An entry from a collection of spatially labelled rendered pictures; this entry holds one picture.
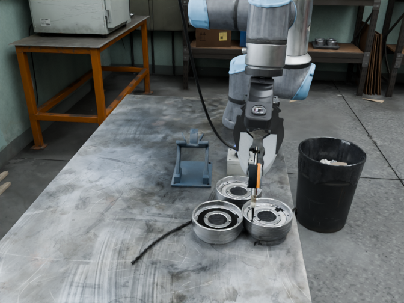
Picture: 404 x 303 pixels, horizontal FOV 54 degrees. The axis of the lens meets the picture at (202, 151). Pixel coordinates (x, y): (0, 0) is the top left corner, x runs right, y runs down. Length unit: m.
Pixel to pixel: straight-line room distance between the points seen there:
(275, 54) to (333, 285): 1.39
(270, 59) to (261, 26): 0.06
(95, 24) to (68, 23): 0.20
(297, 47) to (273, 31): 0.50
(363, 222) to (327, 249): 0.35
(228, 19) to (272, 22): 0.15
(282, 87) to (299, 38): 0.15
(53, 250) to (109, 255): 0.11
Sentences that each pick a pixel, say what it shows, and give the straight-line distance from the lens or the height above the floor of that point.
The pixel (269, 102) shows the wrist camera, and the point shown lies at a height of 1.09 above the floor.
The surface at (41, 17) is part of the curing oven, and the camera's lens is 3.13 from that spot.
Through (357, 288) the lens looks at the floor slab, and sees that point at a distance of 1.97.
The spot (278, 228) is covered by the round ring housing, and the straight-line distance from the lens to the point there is 0.80.
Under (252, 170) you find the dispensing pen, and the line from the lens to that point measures 0.78.
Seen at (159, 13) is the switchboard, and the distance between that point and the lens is 4.60.
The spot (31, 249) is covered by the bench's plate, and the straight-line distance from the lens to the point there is 0.86.
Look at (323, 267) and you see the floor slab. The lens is 2.02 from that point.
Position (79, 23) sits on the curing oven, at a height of 0.89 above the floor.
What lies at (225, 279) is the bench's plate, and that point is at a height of 0.80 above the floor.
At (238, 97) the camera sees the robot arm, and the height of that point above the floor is 0.91.
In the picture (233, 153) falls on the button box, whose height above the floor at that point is 0.85.
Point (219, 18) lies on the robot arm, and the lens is 0.85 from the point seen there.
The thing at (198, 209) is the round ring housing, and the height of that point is 0.83.
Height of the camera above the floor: 1.31
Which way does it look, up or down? 26 degrees down
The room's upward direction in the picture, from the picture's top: 1 degrees clockwise
